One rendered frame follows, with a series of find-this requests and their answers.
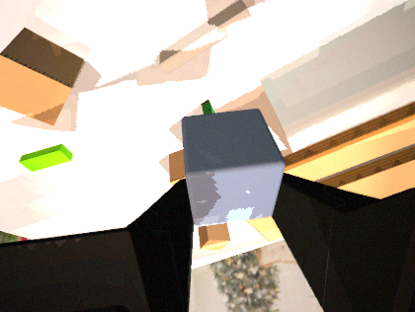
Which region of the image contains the grey cube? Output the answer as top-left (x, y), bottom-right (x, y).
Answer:
top-left (181, 109), bottom-right (286, 227)

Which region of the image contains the small green block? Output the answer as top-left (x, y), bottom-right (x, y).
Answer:
top-left (19, 144), bottom-right (73, 172)

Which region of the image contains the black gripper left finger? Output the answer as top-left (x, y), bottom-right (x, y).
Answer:
top-left (0, 179), bottom-right (194, 312)

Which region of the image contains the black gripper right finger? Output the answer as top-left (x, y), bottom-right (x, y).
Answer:
top-left (272, 173), bottom-right (415, 312)

